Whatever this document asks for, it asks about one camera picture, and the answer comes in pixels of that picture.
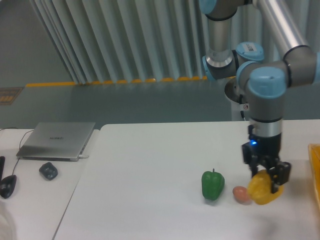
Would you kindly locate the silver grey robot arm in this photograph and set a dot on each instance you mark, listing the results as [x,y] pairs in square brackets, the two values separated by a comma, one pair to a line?
[262,85]

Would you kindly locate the green bell pepper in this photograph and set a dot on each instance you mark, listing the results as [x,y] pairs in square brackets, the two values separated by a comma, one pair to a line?
[212,185]

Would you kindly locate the brown egg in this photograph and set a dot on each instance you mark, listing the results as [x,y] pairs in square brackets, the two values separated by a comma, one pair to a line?
[241,195]

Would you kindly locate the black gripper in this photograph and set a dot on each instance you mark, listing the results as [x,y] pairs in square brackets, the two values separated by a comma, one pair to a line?
[266,146]

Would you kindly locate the black computer mouse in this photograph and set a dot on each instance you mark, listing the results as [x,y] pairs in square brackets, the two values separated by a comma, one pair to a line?
[7,186]

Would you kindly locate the dark earbuds case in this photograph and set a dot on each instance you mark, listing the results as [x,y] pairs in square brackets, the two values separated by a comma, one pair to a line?
[48,171]

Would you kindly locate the silver closed laptop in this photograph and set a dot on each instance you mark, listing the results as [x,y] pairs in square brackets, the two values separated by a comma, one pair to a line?
[57,141]

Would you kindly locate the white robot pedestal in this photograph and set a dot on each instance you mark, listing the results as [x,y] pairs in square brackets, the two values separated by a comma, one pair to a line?
[239,105]

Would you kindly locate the grey pleated curtain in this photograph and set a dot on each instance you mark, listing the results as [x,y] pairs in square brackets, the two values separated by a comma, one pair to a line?
[129,40]

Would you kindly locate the black stick object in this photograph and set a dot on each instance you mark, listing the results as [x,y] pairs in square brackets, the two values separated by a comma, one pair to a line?
[2,165]

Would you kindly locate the yellow plastic basket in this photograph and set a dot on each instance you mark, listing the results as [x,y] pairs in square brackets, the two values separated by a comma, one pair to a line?
[314,159]

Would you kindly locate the yellow bell pepper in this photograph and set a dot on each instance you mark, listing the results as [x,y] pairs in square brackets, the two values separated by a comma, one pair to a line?
[259,188]

